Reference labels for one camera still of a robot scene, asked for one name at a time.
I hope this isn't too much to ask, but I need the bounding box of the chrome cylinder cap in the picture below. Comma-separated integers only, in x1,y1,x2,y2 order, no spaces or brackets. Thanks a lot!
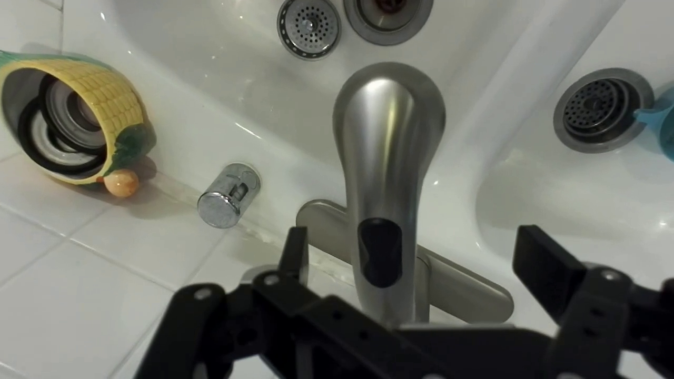
194,162,264,232

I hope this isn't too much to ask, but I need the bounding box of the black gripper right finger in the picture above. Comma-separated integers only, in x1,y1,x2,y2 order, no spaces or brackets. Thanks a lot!
510,223,674,379

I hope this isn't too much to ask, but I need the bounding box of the open steel sink drain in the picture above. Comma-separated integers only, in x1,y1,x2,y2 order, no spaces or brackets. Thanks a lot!
342,0,437,49

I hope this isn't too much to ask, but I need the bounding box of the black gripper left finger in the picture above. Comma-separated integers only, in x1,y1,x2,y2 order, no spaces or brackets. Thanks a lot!
134,226,395,379

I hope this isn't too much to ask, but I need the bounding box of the corn shaped yellow holder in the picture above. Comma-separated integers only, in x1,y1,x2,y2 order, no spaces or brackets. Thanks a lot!
0,49,157,190

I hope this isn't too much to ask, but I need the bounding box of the perforated steel sink drain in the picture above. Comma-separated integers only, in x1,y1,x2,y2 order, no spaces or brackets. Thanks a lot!
552,66,658,156

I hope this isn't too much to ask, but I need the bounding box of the white double basin sink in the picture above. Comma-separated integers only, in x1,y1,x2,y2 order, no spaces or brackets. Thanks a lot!
62,0,674,379

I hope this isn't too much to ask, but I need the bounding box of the metal sink strainer basket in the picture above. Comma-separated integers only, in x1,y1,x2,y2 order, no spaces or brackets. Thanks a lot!
276,0,343,61

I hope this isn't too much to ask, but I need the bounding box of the small orange ball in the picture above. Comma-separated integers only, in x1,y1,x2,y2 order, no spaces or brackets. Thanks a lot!
101,167,144,201

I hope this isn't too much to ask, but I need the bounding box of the brushed steel faucet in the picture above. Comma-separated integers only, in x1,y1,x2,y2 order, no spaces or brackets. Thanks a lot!
292,61,519,332

